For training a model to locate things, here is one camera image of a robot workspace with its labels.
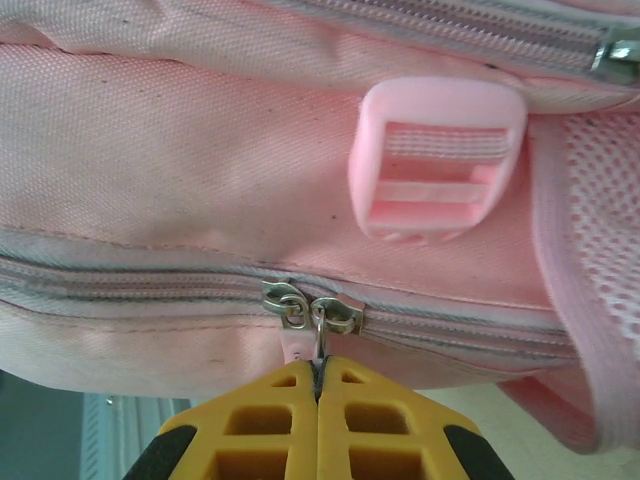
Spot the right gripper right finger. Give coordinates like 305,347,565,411
318,354,507,480

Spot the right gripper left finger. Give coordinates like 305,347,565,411
127,358,320,480

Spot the pink school backpack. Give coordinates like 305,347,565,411
0,0,640,451

